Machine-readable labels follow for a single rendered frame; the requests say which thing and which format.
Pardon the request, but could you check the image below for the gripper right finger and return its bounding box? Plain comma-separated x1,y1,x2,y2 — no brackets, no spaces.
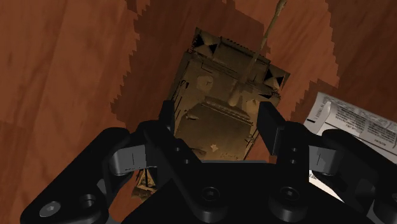
256,101,397,224

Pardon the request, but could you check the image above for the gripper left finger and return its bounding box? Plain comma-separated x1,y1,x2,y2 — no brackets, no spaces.
19,99,230,224

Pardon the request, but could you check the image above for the white printed paper box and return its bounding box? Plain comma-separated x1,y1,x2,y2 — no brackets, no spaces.
302,92,397,203

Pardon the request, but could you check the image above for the tan toy tank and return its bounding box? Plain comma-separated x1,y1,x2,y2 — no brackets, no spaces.
130,0,291,202

